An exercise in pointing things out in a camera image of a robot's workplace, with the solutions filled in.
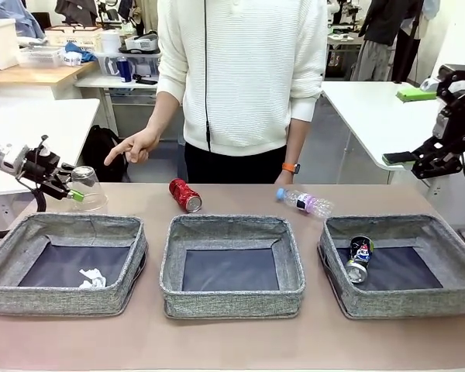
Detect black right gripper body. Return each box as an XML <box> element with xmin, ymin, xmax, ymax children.
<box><xmin>433</xmin><ymin>91</ymin><xmax>465</xmax><ymax>154</ymax></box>

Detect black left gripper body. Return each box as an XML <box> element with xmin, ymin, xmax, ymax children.
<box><xmin>21</xmin><ymin>149</ymin><xmax>63</xmax><ymax>187</ymax></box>

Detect clear plastic cup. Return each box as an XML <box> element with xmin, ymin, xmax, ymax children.
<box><xmin>70</xmin><ymin>165</ymin><xmax>109</xmax><ymax>213</ymax></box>

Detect crushed red drink can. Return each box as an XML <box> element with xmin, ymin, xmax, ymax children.
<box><xmin>168</xmin><ymin>177</ymin><xmax>203</xmax><ymax>213</ymax></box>

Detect crushed black drink can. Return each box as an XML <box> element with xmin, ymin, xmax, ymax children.
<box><xmin>345</xmin><ymin>235</ymin><xmax>375</xmax><ymax>284</ymax></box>

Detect clear bottle with blue cap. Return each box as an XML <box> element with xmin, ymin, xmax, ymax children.
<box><xmin>275</xmin><ymin>188</ymin><xmax>334</xmax><ymax>219</ymax></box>

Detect person's right forearm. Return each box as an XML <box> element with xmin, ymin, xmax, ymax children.
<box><xmin>145</xmin><ymin>91</ymin><xmax>187</xmax><ymax>143</ymax></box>

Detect person's left forearm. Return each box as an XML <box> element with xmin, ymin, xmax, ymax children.
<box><xmin>284</xmin><ymin>118</ymin><xmax>313</xmax><ymax>167</ymax></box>

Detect person's right hand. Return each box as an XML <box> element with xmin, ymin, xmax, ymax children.
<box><xmin>104</xmin><ymin>129</ymin><xmax>162</xmax><ymax>167</ymax></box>

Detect person's left hand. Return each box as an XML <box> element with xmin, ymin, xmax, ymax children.
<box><xmin>274</xmin><ymin>170</ymin><xmax>298</xmax><ymax>185</ymax></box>

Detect black backpack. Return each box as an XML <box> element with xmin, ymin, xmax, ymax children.
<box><xmin>81</xmin><ymin>124</ymin><xmax>131</xmax><ymax>183</ymax></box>

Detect background person black trousers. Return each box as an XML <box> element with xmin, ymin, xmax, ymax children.
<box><xmin>391</xmin><ymin>0</ymin><xmax>427</xmax><ymax>83</ymax></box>

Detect background person grey trousers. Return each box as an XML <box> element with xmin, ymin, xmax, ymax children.
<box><xmin>351</xmin><ymin>0</ymin><xmax>402</xmax><ymax>81</ymax></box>

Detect wooden table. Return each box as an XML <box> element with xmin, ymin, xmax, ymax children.
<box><xmin>0</xmin><ymin>60</ymin><xmax>100</xmax><ymax>101</ymax></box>

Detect white desk with shelf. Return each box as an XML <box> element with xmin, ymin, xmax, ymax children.
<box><xmin>74</xmin><ymin>73</ymin><xmax>163</xmax><ymax>140</ymax></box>

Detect grey fabric basket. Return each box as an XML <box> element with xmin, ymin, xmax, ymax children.
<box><xmin>0</xmin><ymin>212</ymin><xmax>149</xmax><ymax>317</ymax></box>
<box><xmin>159</xmin><ymin>215</ymin><xmax>307</xmax><ymax>319</ymax></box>
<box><xmin>318</xmin><ymin>215</ymin><xmax>465</xmax><ymax>319</ymax></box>

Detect small clear mesh crate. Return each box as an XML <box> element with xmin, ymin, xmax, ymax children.
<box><xmin>16</xmin><ymin>46</ymin><xmax>66</xmax><ymax>69</ymax></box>

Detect dark blue bottle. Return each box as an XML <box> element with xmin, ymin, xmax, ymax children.
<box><xmin>115</xmin><ymin>56</ymin><xmax>133</xmax><ymax>83</ymax></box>

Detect blue cloth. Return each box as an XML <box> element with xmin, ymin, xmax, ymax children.
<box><xmin>64</xmin><ymin>41</ymin><xmax>98</xmax><ymax>63</ymax></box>

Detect white storage box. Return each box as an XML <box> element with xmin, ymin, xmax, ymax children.
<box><xmin>0</xmin><ymin>18</ymin><xmax>19</xmax><ymax>71</ymax></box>

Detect clear plastic storage box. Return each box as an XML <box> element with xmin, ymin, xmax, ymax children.
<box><xmin>96</xmin><ymin>52</ymin><xmax>160</xmax><ymax>78</ymax></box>

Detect white plastic laundry basket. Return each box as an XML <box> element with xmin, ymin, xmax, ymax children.
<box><xmin>44</xmin><ymin>26</ymin><xmax>104</xmax><ymax>52</ymax></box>

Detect white paper roll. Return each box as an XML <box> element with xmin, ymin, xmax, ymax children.
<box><xmin>100</xmin><ymin>30</ymin><xmax>121</xmax><ymax>55</ymax></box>

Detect white black headset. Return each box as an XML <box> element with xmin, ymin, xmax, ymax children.
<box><xmin>119</xmin><ymin>33</ymin><xmax>159</xmax><ymax>54</ymax></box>

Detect hanging blue shirt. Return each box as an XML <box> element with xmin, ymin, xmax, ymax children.
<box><xmin>0</xmin><ymin>0</ymin><xmax>47</xmax><ymax>40</ymax></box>

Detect hanging dark jacket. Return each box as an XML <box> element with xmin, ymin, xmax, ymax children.
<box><xmin>53</xmin><ymin>0</ymin><xmax>98</xmax><ymax>26</ymax></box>

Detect person in white sweater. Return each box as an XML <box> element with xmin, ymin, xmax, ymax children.
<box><xmin>156</xmin><ymin>0</ymin><xmax>329</xmax><ymax>185</ymax></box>

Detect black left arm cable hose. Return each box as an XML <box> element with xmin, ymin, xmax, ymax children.
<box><xmin>0</xmin><ymin>176</ymin><xmax>47</xmax><ymax>239</ymax></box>

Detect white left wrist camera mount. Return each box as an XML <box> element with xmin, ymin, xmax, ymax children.
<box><xmin>2</xmin><ymin>143</ymin><xmax>29</xmax><ymax>171</ymax></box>

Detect thin black cord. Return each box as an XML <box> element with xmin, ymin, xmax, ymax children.
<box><xmin>203</xmin><ymin>0</ymin><xmax>213</xmax><ymax>152</ymax></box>

